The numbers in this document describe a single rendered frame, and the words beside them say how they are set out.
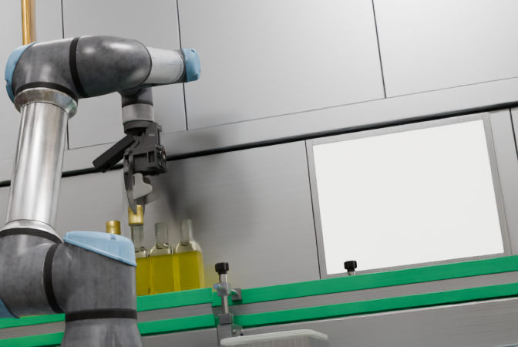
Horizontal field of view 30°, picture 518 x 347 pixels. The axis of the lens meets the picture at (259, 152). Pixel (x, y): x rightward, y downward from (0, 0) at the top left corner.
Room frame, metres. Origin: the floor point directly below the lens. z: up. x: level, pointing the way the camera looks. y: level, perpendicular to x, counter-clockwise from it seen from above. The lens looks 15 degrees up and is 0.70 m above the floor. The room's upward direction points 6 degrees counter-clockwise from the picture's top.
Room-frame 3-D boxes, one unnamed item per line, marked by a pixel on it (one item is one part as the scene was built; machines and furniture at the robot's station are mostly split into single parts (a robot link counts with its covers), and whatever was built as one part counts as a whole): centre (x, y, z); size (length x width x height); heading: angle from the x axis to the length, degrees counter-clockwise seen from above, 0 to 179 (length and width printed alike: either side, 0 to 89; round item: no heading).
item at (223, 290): (2.02, 0.09, 0.95); 0.17 x 0.03 x 0.12; 168
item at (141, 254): (2.19, 0.30, 0.99); 0.06 x 0.06 x 0.21; 77
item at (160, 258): (2.17, 0.24, 0.99); 0.06 x 0.06 x 0.21; 77
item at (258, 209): (2.24, -0.10, 1.15); 0.90 x 0.03 x 0.34; 78
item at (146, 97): (2.18, 0.28, 1.48); 0.09 x 0.08 x 0.11; 169
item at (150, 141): (2.18, 0.27, 1.32); 0.09 x 0.08 x 0.12; 77
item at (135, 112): (2.18, 0.28, 1.40); 0.08 x 0.08 x 0.05
